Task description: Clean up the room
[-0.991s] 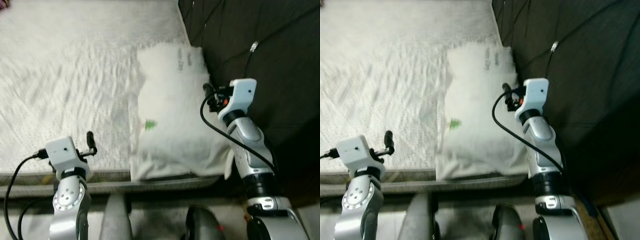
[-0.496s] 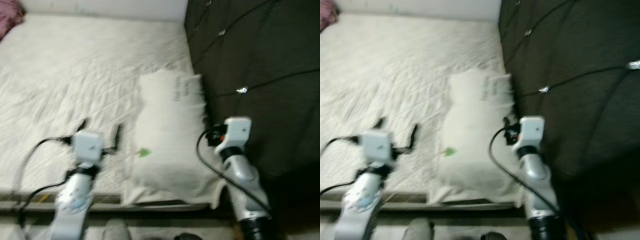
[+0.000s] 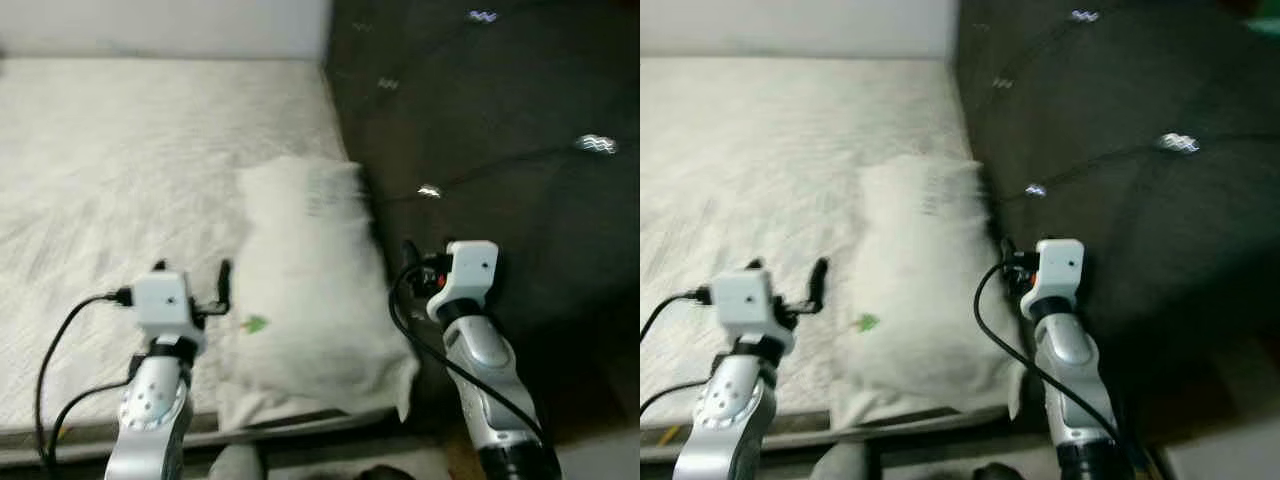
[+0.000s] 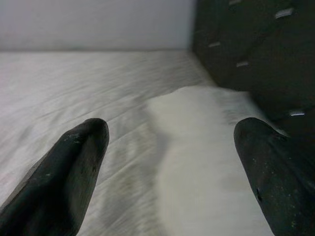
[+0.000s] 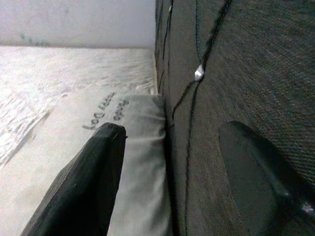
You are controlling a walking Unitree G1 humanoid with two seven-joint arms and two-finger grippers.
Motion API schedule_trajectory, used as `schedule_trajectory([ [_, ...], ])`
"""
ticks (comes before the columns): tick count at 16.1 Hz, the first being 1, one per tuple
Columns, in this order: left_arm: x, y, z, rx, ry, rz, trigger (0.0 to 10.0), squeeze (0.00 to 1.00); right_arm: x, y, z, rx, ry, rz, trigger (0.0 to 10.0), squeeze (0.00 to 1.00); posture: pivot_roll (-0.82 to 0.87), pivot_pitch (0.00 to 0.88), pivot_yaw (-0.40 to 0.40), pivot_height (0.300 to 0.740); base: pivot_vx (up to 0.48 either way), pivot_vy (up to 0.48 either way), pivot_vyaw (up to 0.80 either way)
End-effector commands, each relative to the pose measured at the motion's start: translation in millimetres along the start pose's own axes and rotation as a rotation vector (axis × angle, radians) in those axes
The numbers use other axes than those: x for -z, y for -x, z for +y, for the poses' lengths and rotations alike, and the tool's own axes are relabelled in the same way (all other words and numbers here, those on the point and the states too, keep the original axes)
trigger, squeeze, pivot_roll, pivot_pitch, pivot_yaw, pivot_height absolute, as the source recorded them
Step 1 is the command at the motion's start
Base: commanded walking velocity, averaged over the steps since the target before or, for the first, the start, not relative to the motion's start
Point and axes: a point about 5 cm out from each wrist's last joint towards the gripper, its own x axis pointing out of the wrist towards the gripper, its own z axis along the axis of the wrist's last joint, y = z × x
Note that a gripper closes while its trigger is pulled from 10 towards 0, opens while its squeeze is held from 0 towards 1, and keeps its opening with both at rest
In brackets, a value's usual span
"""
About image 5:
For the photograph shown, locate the white quilted mattress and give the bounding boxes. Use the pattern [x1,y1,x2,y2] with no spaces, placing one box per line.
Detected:
[0,45,158,170]

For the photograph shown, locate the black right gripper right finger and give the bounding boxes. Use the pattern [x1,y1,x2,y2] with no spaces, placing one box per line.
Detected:
[219,120,315,236]

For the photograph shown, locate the silver headboard stud button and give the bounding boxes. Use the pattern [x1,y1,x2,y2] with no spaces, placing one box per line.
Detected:
[193,63,205,82]

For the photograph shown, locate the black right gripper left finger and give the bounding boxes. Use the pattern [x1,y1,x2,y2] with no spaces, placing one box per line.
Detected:
[19,122,126,236]

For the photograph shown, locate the white pillow with lettering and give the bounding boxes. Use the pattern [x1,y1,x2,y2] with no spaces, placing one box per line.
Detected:
[0,94,173,236]

